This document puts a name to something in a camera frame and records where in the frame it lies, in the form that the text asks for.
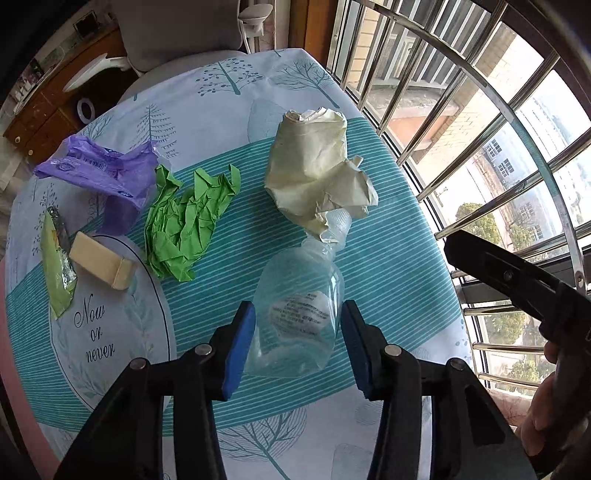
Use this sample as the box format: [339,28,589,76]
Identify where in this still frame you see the small beige box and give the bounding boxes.
[69,232,136,291]

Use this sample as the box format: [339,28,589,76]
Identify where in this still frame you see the grey office chair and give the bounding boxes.
[63,0,273,101]

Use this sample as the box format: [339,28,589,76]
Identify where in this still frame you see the purple plastic bag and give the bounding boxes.
[34,134,161,236]

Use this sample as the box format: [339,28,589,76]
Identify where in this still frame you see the person's right hand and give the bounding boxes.
[516,369,558,457]

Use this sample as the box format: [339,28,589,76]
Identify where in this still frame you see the green tea box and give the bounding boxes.
[40,206,77,320]

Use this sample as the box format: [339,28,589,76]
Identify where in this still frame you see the crumpled green paper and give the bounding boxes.
[144,165,242,283]

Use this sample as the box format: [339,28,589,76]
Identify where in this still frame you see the brown wooden desk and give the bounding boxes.
[4,24,125,164]

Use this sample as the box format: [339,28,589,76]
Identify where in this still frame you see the clear crushed plastic bottle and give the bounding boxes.
[245,209,352,379]

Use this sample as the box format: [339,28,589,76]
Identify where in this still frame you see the crumpled cream paper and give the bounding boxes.
[264,107,379,243]

